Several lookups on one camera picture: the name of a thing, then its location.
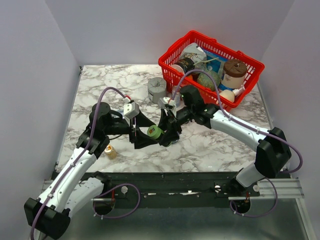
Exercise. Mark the blue box in basket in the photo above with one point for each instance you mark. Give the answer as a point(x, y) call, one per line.
point(215, 62)

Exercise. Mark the light blue rectangular tray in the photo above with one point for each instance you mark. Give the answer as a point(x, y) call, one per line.
point(121, 111)

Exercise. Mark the grey printed pouch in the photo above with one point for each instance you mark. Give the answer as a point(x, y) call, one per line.
point(197, 54)

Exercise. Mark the green melon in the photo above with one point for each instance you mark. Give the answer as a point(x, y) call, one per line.
point(205, 79)

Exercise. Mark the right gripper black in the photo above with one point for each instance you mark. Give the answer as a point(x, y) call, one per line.
point(170, 123)

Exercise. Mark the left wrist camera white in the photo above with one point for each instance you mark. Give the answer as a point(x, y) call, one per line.
point(130, 110)

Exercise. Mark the aluminium rail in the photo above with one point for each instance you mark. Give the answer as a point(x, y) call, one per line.
point(286, 188)

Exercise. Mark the white pump bottle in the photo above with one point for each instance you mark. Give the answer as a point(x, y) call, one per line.
point(238, 91)

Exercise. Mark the brown lid white tub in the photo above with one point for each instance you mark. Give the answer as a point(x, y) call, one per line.
point(233, 74)

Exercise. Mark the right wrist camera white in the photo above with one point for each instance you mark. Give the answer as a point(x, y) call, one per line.
point(166, 103)

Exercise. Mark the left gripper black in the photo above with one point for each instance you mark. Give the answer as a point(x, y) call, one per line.
point(140, 139)

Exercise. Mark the amber pill bottle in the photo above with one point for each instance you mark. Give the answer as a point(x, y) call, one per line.
point(110, 152)

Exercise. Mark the black table front frame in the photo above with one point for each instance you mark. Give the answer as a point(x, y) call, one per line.
point(155, 190)

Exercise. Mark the dark blue round dish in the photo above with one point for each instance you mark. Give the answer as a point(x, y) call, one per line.
point(175, 142)

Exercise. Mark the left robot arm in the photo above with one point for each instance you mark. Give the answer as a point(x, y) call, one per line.
point(50, 214)

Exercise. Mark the beige egg shaped ball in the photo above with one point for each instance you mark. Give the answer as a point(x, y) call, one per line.
point(228, 95)

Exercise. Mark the grey toilet paper roll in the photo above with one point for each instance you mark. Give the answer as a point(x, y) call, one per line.
point(156, 89)

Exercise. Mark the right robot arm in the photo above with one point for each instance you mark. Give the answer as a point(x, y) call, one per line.
point(269, 145)

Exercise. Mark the red bull can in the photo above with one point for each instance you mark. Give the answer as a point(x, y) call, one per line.
point(176, 94)

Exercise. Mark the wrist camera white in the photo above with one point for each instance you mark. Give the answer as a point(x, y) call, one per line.
point(130, 110)
point(166, 103)

